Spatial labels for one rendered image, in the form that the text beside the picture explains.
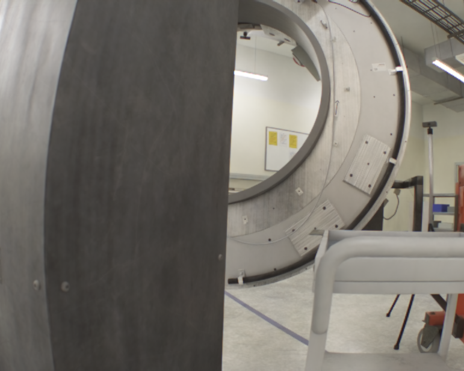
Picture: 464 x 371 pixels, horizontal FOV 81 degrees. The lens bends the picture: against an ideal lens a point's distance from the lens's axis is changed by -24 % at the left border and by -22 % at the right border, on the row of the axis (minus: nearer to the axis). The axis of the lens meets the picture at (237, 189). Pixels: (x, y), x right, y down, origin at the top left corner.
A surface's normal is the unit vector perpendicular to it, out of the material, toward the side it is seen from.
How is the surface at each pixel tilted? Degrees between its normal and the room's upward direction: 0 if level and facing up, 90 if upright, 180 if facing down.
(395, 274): 90
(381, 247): 88
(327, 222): 90
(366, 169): 90
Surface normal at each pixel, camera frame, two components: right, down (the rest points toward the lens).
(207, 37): 0.90, 0.03
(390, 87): -0.27, -0.05
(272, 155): 0.40, -0.02
